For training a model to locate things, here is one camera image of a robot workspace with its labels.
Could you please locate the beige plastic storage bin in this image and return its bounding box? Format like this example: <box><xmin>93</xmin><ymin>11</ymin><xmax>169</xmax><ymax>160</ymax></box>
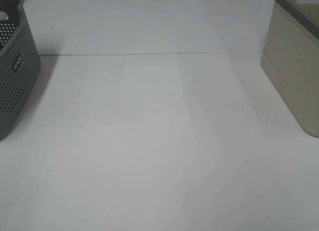
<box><xmin>261</xmin><ymin>0</ymin><xmax>319</xmax><ymax>137</ymax></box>

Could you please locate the grey perforated plastic basket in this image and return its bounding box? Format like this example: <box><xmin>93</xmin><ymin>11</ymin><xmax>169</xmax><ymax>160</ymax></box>
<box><xmin>0</xmin><ymin>0</ymin><xmax>41</xmax><ymax>139</ymax></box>

